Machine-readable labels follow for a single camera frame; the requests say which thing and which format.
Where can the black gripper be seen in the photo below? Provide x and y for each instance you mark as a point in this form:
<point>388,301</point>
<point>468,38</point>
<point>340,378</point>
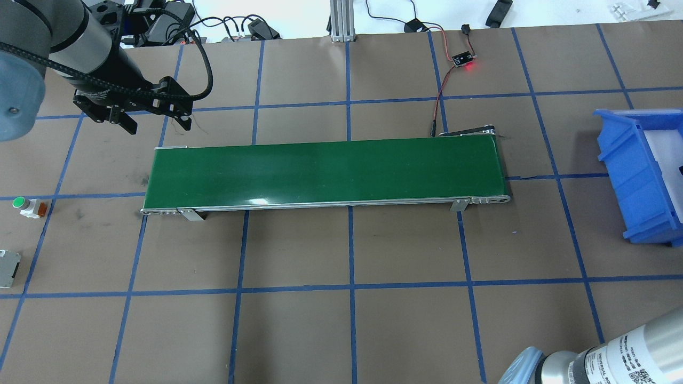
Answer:
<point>118,71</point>

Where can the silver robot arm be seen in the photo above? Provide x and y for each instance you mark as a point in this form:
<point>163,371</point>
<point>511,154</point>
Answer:
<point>82,44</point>

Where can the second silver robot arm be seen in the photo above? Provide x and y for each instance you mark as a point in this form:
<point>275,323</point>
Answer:
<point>651,353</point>

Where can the black power adapter brick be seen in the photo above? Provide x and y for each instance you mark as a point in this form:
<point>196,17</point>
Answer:
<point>165,30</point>

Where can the small black power adapter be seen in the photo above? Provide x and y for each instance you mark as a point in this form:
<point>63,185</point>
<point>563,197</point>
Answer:
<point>261,31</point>

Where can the white red circuit breaker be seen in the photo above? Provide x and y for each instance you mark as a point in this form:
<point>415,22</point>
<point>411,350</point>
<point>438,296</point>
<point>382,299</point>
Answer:
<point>10,261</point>

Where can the green conveyor belt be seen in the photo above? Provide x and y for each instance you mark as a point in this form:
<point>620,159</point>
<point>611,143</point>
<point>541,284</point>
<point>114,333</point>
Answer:
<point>461,170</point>

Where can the small black controller box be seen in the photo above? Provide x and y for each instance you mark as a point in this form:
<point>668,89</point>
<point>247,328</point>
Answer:
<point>463,59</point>

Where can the blue plastic bin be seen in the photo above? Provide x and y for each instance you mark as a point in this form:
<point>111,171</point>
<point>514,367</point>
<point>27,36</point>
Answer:
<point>641,149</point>

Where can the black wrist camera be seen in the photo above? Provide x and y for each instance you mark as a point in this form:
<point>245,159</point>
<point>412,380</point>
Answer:
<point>119,19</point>

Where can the green push button switch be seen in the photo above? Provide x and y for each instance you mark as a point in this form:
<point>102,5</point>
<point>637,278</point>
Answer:
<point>31,208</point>

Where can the aluminium frame post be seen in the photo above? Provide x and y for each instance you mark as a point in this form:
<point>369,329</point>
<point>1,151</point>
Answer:
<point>341,21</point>

